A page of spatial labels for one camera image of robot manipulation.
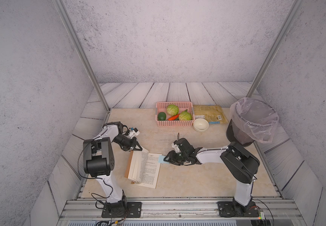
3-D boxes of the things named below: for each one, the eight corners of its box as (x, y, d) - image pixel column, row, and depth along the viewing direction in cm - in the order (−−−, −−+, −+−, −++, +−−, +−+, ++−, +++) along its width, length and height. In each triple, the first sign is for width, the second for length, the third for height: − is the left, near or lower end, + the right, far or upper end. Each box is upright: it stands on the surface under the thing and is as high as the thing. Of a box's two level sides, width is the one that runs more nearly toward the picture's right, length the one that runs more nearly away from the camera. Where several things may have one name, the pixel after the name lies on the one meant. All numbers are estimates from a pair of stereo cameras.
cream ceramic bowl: (194, 133, 106) (195, 128, 102) (192, 123, 113) (193, 117, 108) (208, 133, 106) (209, 128, 102) (205, 123, 113) (207, 117, 108)
